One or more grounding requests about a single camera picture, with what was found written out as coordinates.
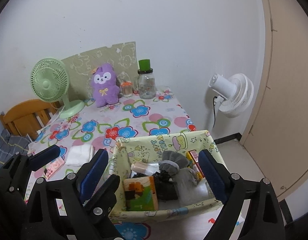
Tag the small jar orange lid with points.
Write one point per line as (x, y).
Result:
(126, 88)

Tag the floral tablecloth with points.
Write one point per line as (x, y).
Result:
(129, 118)

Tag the green cartoon backboard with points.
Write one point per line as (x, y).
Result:
(121, 56)

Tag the pink small box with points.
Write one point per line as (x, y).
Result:
(53, 167)

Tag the beige door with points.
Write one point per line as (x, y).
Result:
(276, 135)

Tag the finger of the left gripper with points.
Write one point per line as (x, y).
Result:
(44, 157)

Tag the black plastic bag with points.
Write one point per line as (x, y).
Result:
(164, 185)

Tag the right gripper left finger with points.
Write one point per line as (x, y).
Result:
(88, 206)

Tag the blue plaid fabric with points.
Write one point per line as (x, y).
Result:
(11, 144)

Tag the yellow cartoon storage box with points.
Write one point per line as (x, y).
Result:
(150, 150)

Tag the green desk fan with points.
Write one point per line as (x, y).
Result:
(50, 82)

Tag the wooden chair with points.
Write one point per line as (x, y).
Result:
(27, 117)

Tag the glass jar green lid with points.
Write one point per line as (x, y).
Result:
(145, 82)

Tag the red yellow carton box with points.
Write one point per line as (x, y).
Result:
(192, 157)

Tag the purple plush toy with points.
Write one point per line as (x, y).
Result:
(103, 83)

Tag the grey socks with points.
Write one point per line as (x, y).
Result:
(184, 178)

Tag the small beige bottle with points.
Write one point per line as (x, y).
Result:
(144, 168)

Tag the white standing fan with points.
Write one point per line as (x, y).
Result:
(233, 96)

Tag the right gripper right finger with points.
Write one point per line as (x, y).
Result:
(263, 220)

